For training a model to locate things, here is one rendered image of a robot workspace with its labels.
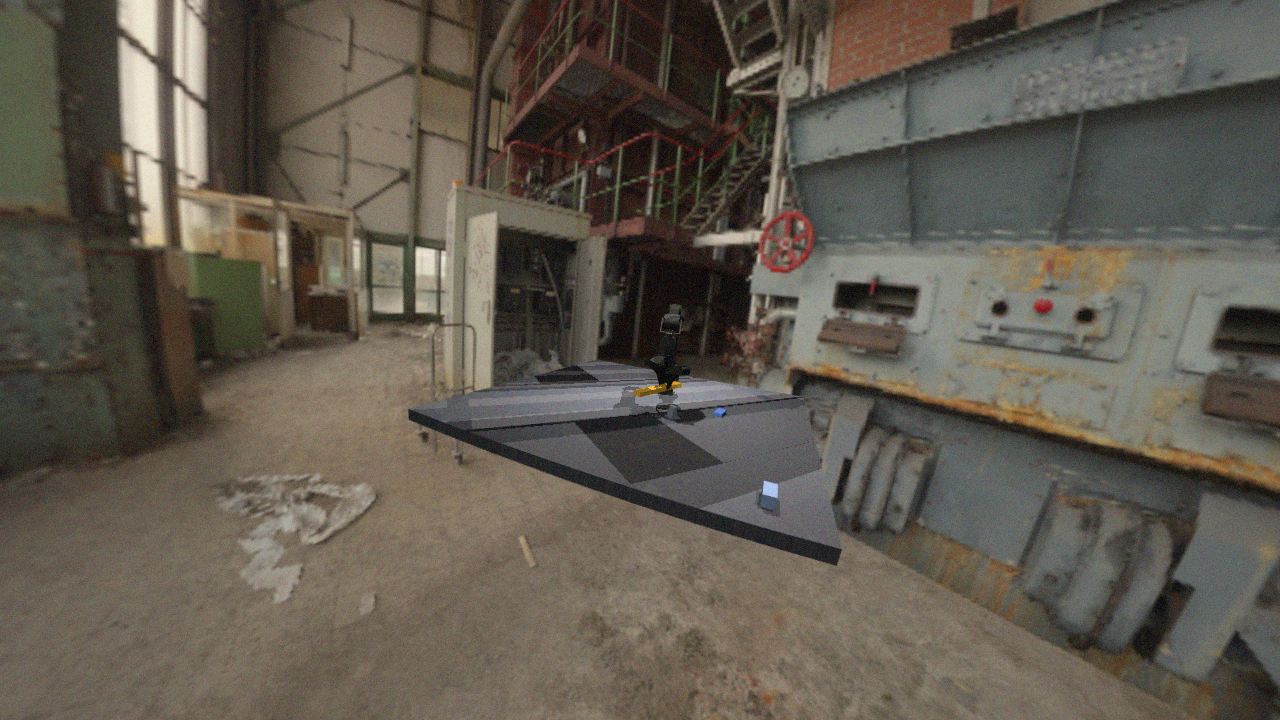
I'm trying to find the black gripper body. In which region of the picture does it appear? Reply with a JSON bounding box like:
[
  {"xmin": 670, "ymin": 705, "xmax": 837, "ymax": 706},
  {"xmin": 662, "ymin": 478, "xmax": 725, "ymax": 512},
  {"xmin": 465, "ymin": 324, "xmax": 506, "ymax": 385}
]
[{"xmin": 644, "ymin": 348, "xmax": 690, "ymax": 375}]

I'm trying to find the yellow bar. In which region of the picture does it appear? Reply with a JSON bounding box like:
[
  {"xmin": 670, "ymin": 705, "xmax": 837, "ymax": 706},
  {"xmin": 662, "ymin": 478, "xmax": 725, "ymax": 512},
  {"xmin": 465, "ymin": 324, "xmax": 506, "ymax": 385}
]
[{"xmin": 634, "ymin": 380, "xmax": 682, "ymax": 397}]

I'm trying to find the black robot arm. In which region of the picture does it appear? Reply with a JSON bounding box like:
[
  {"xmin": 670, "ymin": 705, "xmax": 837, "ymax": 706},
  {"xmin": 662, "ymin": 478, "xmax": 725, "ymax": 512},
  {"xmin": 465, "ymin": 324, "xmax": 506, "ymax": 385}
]
[{"xmin": 650, "ymin": 304, "xmax": 685, "ymax": 396}]

